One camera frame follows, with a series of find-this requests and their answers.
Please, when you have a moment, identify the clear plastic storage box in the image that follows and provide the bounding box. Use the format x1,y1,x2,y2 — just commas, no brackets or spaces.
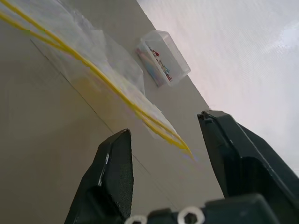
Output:
135,29,192,88

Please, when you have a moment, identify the colourful snack packet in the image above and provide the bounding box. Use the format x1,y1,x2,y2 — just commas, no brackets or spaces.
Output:
136,46,173,86

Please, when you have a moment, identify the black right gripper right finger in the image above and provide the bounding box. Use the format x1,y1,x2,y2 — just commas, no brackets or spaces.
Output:
197,110,299,224

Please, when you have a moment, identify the clear yellow-zip plastic bag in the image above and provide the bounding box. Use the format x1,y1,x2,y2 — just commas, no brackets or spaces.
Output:
0,0,194,161

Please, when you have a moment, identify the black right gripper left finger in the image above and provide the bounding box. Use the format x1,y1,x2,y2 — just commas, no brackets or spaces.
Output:
64,128,135,224

